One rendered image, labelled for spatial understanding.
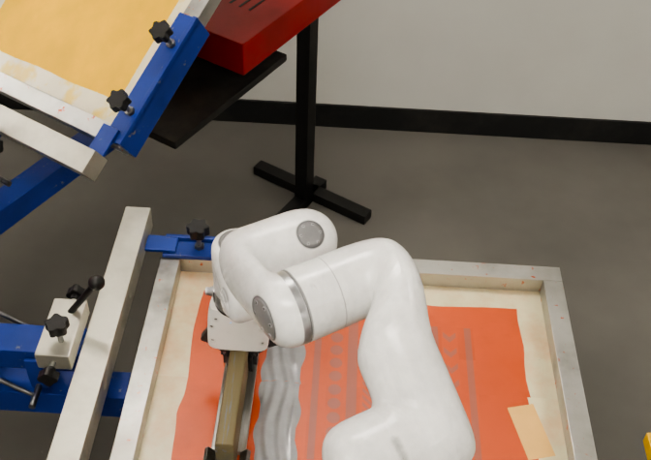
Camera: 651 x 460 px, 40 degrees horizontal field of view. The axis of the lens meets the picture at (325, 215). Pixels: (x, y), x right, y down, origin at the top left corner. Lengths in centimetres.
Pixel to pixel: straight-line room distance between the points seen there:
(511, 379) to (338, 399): 32
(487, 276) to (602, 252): 161
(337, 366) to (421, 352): 73
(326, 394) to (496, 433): 30
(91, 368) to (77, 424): 11
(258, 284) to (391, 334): 16
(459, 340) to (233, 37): 93
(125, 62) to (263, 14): 47
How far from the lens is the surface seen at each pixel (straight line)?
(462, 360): 167
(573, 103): 371
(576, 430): 158
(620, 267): 332
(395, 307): 91
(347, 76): 356
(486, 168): 358
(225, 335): 148
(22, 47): 208
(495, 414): 161
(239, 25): 221
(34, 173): 211
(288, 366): 162
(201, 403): 159
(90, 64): 196
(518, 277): 178
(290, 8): 228
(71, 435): 148
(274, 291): 94
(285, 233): 104
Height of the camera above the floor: 225
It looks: 43 degrees down
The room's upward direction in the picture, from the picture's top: 3 degrees clockwise
